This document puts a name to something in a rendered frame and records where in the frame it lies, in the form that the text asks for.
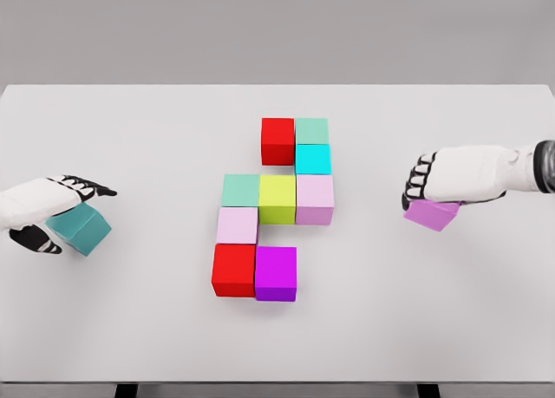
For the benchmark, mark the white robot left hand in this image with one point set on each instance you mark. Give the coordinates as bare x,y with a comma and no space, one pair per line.
34,198

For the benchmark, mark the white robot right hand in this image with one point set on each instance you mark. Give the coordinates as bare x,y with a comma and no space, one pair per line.
464,172

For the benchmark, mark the violet cube block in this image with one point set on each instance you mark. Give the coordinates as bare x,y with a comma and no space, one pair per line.
429,216

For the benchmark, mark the teal cube block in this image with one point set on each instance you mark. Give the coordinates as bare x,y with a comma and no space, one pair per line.
82,231

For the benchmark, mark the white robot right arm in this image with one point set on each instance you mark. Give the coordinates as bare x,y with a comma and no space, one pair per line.
533,168

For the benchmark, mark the light pink cube block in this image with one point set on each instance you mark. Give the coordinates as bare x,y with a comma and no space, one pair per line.
314,198
236,225

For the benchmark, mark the cyan cube block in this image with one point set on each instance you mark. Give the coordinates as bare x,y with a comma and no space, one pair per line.
312,159

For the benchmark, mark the mint green cube block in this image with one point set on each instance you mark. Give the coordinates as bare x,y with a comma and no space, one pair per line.
312,131
240,191

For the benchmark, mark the yellow cube block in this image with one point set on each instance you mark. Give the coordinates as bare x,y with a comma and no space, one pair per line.
277,198

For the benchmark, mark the red cube block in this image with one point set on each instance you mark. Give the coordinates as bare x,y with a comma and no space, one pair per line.
277,140
233,270

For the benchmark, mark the magenta cube block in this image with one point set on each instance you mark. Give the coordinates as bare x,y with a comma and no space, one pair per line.
276,272

